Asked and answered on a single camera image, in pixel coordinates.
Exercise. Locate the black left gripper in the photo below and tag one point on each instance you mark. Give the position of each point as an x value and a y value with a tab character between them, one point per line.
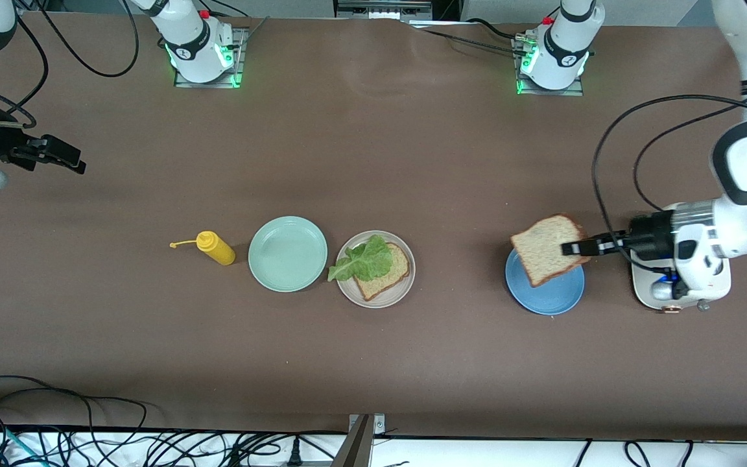
650	237

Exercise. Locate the brown bread slice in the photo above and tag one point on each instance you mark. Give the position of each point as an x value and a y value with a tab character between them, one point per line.
386	282
542	250

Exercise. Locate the yellow mustard squeeze bottle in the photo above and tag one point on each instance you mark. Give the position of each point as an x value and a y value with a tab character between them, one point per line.
218	248

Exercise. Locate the green lettuce leaf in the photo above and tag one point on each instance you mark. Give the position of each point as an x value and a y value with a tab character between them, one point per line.
367	259

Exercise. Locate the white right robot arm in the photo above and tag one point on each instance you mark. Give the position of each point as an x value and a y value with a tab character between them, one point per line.
192	39

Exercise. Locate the blue plate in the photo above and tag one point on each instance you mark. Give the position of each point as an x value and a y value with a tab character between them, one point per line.
555	295

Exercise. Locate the mint green plate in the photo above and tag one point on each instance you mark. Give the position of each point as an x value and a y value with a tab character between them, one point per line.
287	254

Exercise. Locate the beige plate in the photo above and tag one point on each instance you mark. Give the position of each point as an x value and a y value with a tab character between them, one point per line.
351	288

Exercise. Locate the white toaster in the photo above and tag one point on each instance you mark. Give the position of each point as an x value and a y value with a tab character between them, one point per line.
642	288

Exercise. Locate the white side bench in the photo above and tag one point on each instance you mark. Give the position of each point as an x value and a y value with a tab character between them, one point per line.
477	454

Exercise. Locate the black power plug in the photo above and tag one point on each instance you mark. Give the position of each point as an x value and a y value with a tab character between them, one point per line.
294	457

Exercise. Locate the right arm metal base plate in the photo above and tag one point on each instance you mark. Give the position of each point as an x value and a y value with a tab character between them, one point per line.
208	85

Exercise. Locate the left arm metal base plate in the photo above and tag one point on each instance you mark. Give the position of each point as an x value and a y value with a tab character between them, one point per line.
552	92

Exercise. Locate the grey metal bracket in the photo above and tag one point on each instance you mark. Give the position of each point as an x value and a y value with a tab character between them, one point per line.
360	447

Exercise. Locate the grey metal frame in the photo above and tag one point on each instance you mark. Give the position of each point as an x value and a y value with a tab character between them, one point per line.
383	8

